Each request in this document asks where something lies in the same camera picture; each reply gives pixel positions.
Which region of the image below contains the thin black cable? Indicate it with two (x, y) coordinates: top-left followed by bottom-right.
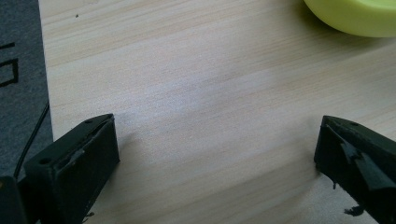
(12, 101), (50, 180)

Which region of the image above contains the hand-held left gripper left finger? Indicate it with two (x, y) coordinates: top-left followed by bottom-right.
(23, 113), (121, 224)

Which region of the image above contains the yellow-green bowl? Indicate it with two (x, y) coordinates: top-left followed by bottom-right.
(303, 0), (396, 39)

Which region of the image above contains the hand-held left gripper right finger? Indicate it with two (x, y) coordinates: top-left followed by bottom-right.
(313, 115), (396, 224)

